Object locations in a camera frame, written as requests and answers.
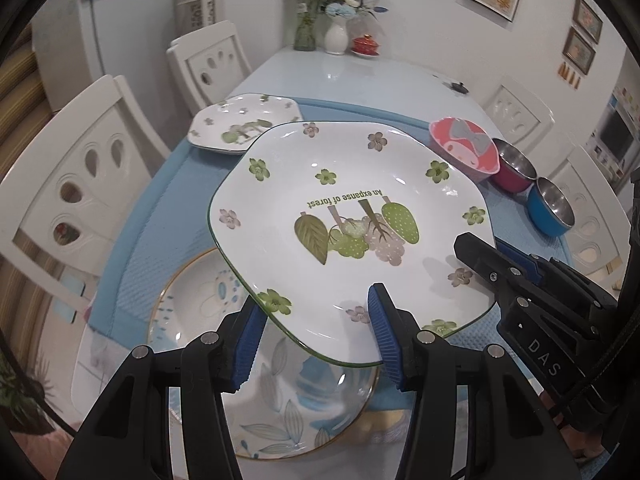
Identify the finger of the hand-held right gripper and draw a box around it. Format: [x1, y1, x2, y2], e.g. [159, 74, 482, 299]
[494, 239, 619, 309]
[453, 232, 601, 322]

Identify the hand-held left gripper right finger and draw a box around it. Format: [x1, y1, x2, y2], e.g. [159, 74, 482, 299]
[367, 282, 583, 480]

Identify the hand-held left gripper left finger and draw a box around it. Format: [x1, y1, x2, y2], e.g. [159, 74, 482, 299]
[55, 302, 271, 480]

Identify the blue steel bowl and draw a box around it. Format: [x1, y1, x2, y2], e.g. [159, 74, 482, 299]
[525, 176, 576, 237]

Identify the pink cartoon bowl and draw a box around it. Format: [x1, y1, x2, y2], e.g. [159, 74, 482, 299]
[429, 117, 501, 183]

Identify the large white floral plate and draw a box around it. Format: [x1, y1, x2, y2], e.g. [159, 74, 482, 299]
[207, 121, 497, 367]

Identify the round blue leaf plate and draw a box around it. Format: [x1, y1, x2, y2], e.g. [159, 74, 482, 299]
[147, 247, 381, 461]

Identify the white dining chair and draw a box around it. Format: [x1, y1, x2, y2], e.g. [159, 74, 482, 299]
[0, 74, 173, 321]
[547, 146, 633, 273]
[482, 76, 556, 156]
[166, 20, 253, 117]

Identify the red steel bowl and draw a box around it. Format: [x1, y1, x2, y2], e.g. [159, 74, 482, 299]
[487, 138, 537, 194]

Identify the blue table mat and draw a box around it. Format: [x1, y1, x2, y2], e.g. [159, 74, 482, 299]
[90, 95, 573, 436]

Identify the television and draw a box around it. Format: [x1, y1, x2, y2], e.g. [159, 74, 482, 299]
[599, 110, 632, 157]

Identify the small framed picture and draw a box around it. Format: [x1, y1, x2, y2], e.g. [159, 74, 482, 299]
[562, 27, 596, 72]
[572, 0, 603, 43]

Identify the small white floral plate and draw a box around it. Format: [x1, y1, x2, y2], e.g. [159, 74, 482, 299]
[187, 92, 306, 156]

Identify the potted green plant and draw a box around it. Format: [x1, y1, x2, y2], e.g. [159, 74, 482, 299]
[0, 350, 57, 436]

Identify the red lidded cup on saucer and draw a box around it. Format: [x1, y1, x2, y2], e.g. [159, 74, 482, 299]
[350, 33, 382, 57]

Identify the white vase with blue flowers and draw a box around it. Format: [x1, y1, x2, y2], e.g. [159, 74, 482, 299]
[322, 0, 388, 56]

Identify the glass vase with wildflowers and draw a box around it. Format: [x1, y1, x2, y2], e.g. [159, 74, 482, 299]
[282, 0, 341, 52]

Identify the white refrigerator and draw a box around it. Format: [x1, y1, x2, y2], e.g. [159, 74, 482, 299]
[30, 0, 181, 106]

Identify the striped cloth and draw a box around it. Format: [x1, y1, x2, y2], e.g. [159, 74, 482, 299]
[0, 20, 51, 126]

